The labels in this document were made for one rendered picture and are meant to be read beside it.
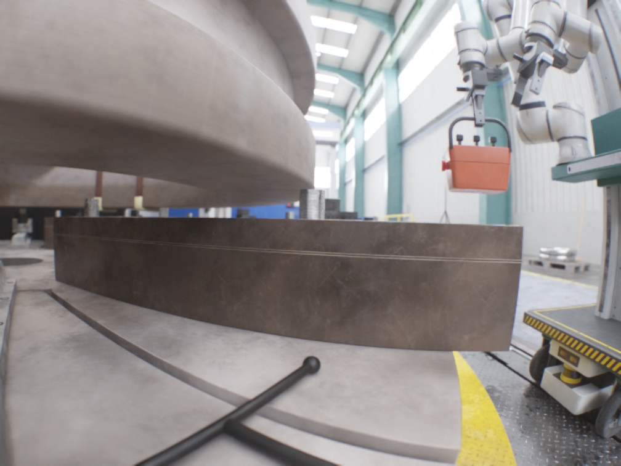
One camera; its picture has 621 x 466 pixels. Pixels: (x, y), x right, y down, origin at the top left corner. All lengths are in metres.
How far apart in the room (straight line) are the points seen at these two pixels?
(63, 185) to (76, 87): 4.45
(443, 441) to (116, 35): 0.91
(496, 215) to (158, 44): 9.79
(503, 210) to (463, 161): 9.28
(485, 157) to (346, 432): 0.78
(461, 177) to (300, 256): 0.53
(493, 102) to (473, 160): 9.98
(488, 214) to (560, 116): 8.42
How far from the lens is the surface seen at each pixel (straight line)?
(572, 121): 1.49
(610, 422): 1.26
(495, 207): 9.98
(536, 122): 1.53
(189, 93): 0.69
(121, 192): 4.58
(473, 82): 0.94
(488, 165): 0.94
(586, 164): 1.35
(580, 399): 1.25
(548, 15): 0.99
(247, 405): 0.59
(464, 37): 1.05
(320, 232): 0.91
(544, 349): 1.50
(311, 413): 0.63
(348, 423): 0.61
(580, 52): 1.05
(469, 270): 0.91
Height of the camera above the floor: 0.67
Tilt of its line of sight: 2 degrees down
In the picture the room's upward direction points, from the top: 2 degrees clockwise
